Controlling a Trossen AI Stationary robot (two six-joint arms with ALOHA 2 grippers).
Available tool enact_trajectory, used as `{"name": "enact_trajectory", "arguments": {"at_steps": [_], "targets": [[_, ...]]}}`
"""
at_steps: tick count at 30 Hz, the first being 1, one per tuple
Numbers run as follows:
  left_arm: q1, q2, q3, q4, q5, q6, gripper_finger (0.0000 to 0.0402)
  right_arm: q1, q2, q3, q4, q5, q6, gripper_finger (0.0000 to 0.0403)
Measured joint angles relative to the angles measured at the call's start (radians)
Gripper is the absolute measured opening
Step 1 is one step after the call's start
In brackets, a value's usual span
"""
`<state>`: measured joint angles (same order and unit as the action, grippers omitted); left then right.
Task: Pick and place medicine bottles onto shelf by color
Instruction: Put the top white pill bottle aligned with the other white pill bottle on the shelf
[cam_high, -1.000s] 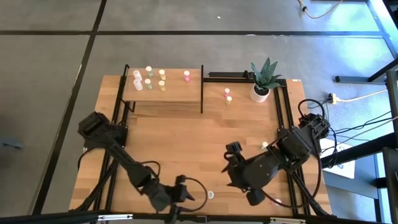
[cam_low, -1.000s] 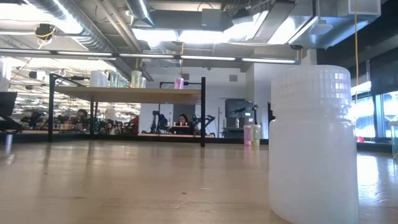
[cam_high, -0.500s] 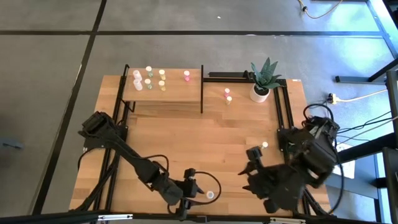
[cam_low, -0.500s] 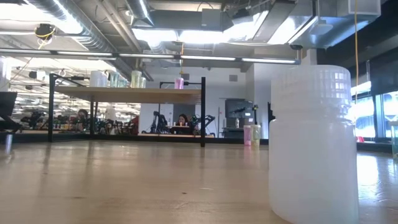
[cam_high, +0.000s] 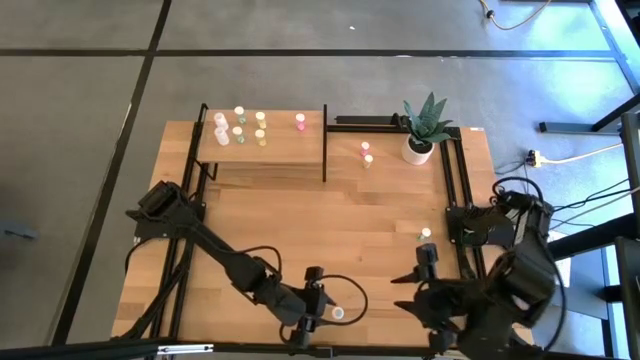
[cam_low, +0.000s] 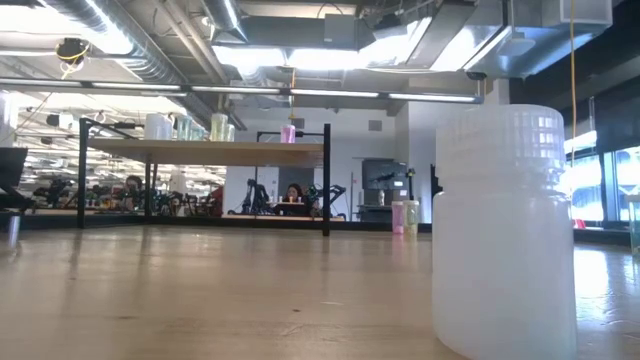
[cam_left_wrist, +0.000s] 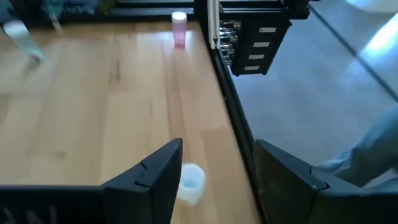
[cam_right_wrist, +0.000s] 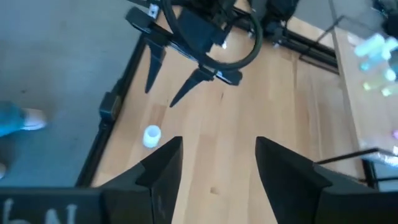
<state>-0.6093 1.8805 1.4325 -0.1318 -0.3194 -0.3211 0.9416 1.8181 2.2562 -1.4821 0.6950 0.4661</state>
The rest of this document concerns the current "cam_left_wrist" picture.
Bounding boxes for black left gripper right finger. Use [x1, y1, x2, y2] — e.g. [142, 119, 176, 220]
[253, 139, 398, 224]

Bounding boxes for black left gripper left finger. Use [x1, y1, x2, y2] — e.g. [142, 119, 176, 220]
[102, 138, 183, 224]

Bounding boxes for white plastic medicine bottle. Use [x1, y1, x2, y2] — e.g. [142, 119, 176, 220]
[176, 162, 206, 208]

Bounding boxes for pink medicine bottle white cap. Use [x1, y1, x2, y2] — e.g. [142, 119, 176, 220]
[171, 11, 188, 50]

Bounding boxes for black drawer unit silver labels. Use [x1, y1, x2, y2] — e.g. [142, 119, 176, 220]
[219, 18, 292, 77]

